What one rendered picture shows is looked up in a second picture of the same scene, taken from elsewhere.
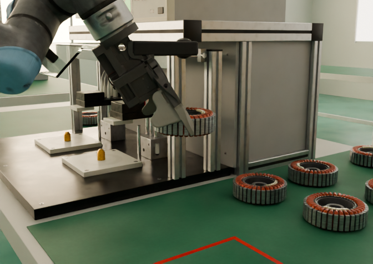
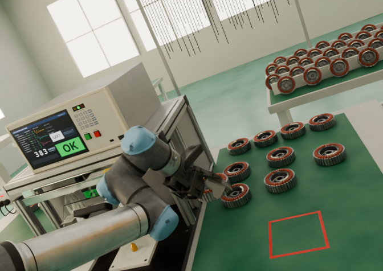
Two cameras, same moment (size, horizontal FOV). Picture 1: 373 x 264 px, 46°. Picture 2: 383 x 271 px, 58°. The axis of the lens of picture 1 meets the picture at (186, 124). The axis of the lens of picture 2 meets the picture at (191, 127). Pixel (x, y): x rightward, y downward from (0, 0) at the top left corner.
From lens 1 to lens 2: 0.65 m
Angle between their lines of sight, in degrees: 36
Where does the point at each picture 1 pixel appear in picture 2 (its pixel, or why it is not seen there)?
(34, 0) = (130, 177)
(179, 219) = (235, 237)
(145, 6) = (101, 140)
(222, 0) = (140, 110)
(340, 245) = (303, 191)
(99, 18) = (171, 163)
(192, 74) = not seen: hidden behind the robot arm
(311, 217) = (278, 189)
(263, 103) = not seen: hidden behind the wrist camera
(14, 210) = not seen: outside the picture
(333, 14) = (57, 66)
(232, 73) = (178, 147)
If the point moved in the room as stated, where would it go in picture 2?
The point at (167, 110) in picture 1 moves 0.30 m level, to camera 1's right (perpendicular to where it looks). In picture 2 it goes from (217, 187) to (273, 134)
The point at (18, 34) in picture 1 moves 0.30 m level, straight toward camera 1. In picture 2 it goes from (155, 200) to (286, 186)
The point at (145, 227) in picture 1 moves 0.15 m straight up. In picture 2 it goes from (230, 253) to (212, 212)
